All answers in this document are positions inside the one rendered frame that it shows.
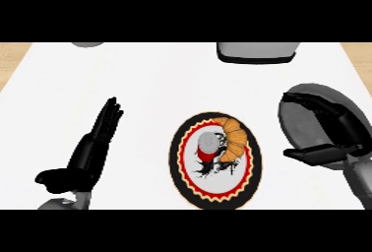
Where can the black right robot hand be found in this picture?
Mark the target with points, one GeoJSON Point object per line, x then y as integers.
{"type": "Point", "coordinates": [334, 131]}

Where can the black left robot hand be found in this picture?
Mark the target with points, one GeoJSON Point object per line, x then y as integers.
{"type": "Point", "coordinates": [92, 147]}

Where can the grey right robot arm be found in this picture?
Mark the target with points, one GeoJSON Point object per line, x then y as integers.
{"type": "Point", "coordinates": [361, 180]}

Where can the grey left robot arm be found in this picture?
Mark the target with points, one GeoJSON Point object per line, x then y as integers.
{"type": "Point", "coordinates": [69, 202]}

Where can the grey pan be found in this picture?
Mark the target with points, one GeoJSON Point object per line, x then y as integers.
{"type": "Point", "coordinates": [300, 128]}

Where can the golden brown croissant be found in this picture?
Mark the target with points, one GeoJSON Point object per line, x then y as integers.
{"type": "Point", "coordinates": [234, 141]}

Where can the black-rimmed patterned plate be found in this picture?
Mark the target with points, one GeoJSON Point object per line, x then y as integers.
{"type": "Point", "coordinates": [216, 190]}

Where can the small grey round object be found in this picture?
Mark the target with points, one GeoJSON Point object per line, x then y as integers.
{"type": "Point", "coordinates": [88, 44]}

